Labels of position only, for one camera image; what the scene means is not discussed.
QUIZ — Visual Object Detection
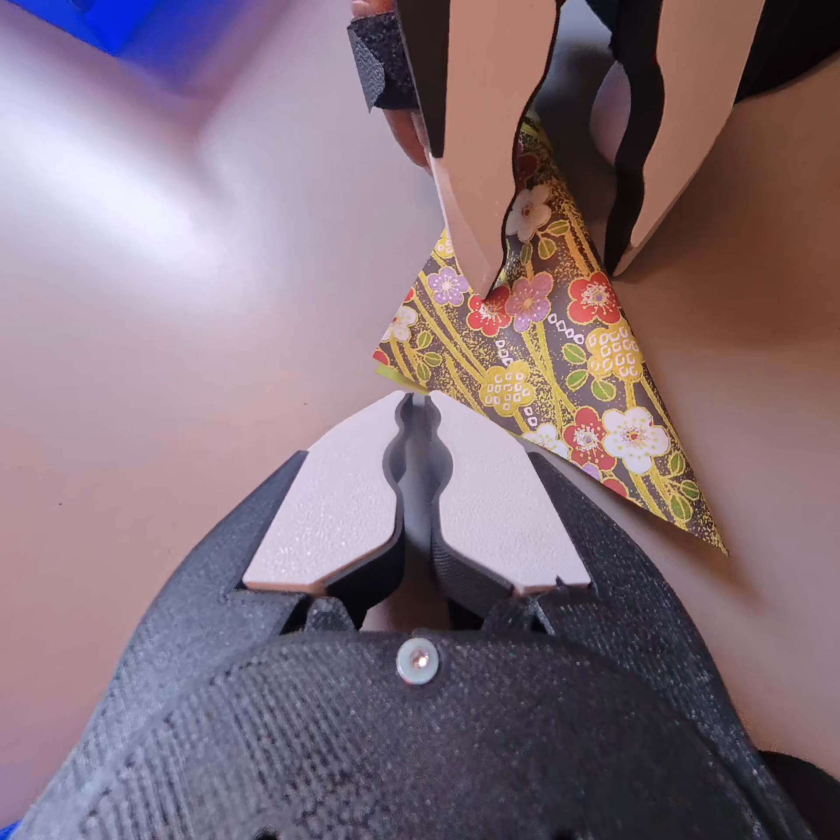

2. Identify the black textured pad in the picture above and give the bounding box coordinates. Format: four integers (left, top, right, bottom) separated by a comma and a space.
584, 0, 840, 103

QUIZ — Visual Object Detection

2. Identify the person's right hand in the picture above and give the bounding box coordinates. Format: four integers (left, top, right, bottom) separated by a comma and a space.
348, 0, 434, 169

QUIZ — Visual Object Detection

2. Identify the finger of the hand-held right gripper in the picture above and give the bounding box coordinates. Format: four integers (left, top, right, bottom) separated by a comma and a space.
428, 0, 563, 300
602, 0, 769, 279

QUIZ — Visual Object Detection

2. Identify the green backed floral paper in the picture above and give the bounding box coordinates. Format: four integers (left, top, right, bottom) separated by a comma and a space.
372, 116, 728, 553

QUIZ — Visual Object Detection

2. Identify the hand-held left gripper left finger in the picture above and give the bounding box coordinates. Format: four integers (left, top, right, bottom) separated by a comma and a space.
242, 392, 416, 628

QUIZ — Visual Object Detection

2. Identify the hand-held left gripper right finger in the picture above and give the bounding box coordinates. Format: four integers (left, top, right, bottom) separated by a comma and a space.
423, 390, 594, 628

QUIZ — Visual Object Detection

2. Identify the blue plastic bin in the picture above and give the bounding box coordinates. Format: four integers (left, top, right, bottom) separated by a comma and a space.
7, 0, 263, 80

